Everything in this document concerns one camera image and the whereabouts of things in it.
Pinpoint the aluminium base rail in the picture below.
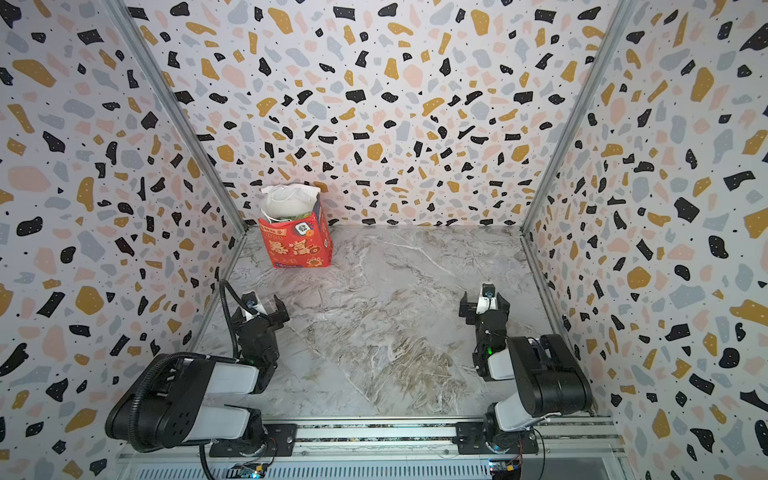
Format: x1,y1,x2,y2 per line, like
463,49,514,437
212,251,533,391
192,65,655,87
113,416,634,479

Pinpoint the left corrugated cable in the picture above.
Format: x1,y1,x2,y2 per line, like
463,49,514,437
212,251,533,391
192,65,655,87
127,279,253,454

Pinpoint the left corner aluminium post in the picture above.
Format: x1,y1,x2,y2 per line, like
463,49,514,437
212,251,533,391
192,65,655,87
104,1,248,235

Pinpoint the right circuit board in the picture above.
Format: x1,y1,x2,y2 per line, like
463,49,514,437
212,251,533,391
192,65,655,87
489,459,522,480

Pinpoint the circuit board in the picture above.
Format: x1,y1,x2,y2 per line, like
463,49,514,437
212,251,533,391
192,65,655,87
489,459,522,480
226,462,268,479

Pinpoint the red paper bag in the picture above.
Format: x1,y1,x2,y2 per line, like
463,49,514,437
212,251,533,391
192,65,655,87
258,184,333,268

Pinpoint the right corner aluminium post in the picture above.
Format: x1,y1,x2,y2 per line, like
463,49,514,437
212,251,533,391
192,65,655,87
521,0,637,237

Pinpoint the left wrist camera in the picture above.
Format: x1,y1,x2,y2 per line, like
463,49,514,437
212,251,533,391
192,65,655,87
242,301,268,321

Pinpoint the left circuit board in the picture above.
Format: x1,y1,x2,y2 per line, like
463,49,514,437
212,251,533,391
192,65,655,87
226,462,268,479

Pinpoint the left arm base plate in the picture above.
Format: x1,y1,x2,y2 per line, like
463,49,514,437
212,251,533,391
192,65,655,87
208,423,298,460

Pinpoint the corner aluminium post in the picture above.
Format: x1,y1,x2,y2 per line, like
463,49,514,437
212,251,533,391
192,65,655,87
521,0,637,237
104,1,248,235

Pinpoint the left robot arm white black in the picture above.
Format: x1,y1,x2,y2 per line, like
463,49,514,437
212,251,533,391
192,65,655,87
105,292,290,456

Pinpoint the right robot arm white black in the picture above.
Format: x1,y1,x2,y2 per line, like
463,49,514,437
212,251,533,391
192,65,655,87
454,283,593,455

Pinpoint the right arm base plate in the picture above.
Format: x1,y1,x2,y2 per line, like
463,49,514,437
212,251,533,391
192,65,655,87
452,421,539,455

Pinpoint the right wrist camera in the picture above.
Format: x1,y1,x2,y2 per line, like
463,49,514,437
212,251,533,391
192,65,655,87
476,283,498,315

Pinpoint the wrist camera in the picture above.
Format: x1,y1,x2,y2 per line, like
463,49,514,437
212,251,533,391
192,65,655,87
242,301,268,321
476,283,498,315

